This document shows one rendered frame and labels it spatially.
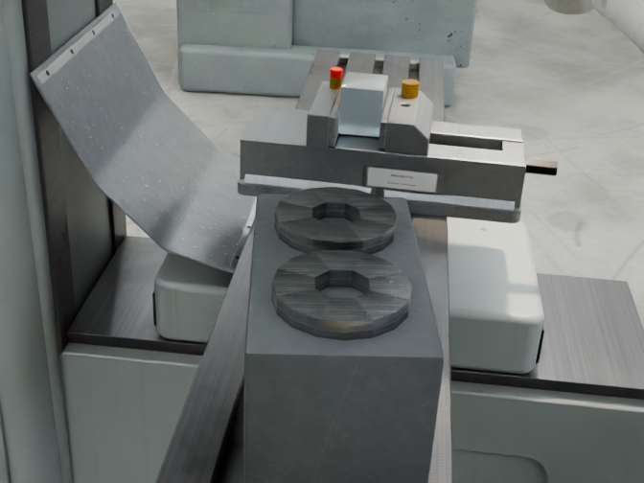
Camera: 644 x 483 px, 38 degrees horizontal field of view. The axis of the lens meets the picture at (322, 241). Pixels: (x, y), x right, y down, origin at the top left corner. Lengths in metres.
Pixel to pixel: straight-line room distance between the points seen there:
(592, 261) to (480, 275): 1.86
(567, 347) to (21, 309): 0.71
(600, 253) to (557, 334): 1.83
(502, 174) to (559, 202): 2.31
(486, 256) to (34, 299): 0.59
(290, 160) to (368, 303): 0.59
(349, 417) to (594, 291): 0.90
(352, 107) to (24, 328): 0.49
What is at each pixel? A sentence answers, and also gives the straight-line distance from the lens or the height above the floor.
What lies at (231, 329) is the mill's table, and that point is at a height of 0.93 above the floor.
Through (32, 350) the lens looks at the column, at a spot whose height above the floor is 0.73.
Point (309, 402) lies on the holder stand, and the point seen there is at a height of 1.08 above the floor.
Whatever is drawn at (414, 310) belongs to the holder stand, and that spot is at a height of 1.11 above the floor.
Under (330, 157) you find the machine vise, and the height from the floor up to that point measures 0.98.
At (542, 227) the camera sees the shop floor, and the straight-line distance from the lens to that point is 3.25.
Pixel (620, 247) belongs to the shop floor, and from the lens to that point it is 3.22.
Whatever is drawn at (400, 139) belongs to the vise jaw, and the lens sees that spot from 1.13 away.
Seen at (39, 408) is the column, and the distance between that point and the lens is 1.32.
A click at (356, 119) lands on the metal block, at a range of 1.16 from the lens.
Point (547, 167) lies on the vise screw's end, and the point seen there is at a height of 0.98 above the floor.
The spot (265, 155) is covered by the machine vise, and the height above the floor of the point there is 0.98.
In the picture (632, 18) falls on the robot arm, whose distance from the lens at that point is 0.97.
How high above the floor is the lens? 1.44
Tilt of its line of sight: 29 degrees down
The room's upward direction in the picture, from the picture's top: 3 degrees clockwise
